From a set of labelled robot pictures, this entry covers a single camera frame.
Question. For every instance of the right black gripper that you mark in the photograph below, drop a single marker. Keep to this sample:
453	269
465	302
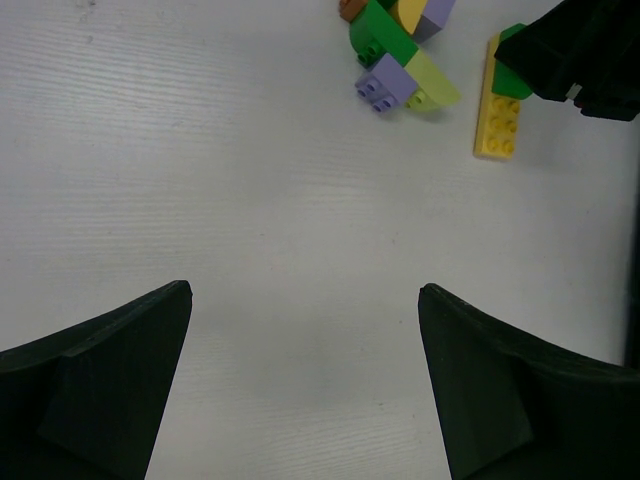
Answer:
585	51

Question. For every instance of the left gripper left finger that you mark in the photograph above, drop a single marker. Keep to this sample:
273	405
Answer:
87	402

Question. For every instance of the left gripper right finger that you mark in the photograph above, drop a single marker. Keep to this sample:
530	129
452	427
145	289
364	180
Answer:
514	406

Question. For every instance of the dark green curved lego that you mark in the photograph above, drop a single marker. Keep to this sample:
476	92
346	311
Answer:
505	81

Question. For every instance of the yellow long lego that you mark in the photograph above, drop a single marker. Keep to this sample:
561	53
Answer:
498	116

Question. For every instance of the lime green curved lego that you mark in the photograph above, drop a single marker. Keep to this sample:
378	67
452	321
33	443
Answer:
434	90

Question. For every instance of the purple square lego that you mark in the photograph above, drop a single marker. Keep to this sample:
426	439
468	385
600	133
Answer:
386	85

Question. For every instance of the dark green arch lego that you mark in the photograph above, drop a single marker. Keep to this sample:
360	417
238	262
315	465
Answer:
374	33

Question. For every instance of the purple block lego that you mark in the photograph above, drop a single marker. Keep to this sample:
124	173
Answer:
433	19

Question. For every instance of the yellow curved lego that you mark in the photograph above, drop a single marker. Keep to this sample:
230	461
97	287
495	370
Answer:
408	13

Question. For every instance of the dark brown lego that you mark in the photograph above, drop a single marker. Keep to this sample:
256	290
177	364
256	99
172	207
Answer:
350	9

